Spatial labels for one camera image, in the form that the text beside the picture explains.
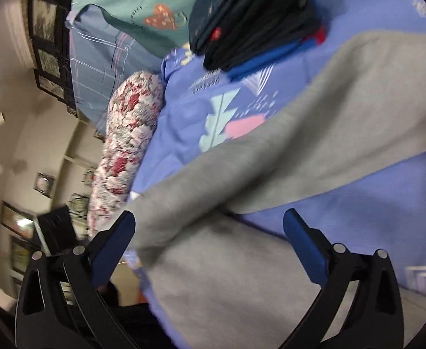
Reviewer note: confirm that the dark framed picture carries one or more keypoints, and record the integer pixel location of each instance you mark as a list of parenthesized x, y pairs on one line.
[(18, 254)]

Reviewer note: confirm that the pile of dark clothes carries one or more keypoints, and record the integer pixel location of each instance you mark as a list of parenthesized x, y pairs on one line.
[(263, 18)]

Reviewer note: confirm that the blue plaid pillow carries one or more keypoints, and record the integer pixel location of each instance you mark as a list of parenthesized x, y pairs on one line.
[(96, 72)]

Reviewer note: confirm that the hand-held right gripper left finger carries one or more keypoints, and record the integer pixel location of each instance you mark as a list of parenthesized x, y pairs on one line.
[(115, 241)]

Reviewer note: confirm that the small square framed picture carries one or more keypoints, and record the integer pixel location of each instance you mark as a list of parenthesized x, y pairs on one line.
[(44, 184)]

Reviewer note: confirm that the blue printed bed sheet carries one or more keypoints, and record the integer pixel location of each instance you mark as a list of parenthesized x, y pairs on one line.
[(183, 134)]

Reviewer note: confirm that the black framed wall panels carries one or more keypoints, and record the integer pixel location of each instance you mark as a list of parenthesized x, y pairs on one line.
[(44, 18)]

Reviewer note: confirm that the floral bolster pillow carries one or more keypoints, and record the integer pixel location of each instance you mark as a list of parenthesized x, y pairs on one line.
[(125, 134)]

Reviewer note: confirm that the grey sweatshirt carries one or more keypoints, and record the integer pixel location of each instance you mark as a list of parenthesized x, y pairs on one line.
[(234, 280)]

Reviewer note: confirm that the round wall ornament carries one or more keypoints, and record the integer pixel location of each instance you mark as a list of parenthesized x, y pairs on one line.
[(89, 176), (78, 203)]

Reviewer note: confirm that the blue and red garment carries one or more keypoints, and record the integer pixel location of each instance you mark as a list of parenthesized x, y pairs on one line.
[(263, 61)]

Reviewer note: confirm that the wide framed picture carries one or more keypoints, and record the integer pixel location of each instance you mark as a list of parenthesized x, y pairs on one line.
[(14, 221)]

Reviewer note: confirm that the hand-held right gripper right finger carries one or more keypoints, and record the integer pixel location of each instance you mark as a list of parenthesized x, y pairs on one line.
[(302, 247)]

